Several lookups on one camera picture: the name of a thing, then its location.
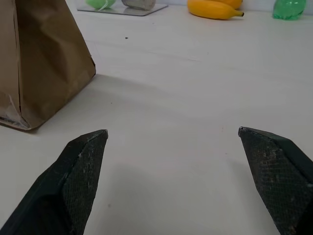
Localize green plastic bottle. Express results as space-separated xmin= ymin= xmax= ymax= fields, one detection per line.
xmin=272 ymin=0 xmax=307 ymax=21

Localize green round fruit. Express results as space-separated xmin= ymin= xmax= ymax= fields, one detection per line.
xmin=85 ymin=0 xmax=117 ymax=10

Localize clear acrylic tray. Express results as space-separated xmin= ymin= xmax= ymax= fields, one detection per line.
xmin=77 ymin=3 xmax=169 ymax=17

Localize grey metal can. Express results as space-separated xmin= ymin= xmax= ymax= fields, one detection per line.
xmin=121 ymin=0 xmax=157 ymax=11

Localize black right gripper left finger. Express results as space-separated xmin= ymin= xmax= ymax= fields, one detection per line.
xmin=0 ymin=129 xmax=109 ymax=235

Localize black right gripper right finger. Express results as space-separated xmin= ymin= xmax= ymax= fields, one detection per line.
xmin=238 ymin=126 xmax=313 ymax=235

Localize yellow banana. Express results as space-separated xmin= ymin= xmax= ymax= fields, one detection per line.
xmin=219 ymin=0 xmax=243 ymax=10
xmin=187 ymin=0 xmax=245 ymax=21

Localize brown paper bag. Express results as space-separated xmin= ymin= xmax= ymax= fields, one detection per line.
xmin=0 ymin=0 xmax=96 ymax=131

